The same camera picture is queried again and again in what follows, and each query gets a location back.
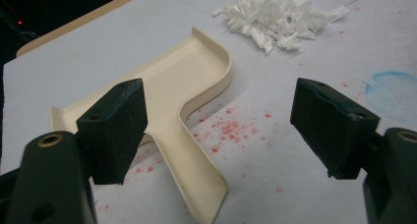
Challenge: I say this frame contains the cream plastic dustpan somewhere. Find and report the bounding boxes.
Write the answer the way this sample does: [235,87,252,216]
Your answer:
[49,27,234,224]

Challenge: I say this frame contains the wooden table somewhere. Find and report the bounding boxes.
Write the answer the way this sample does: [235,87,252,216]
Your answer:
[15,0,155,58]

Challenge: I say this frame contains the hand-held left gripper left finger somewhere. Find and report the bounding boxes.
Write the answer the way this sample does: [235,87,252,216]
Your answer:
[76,78,149,186]

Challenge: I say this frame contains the pile of white shredded scraps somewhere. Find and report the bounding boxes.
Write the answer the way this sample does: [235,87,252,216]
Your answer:
[210,0,352,55]

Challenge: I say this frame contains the scattered red crumbs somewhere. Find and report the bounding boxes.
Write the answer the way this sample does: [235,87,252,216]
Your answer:
[92,107,286,218]

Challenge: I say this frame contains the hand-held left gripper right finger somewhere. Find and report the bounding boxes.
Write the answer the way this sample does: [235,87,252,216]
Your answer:
[290,78,382,180]

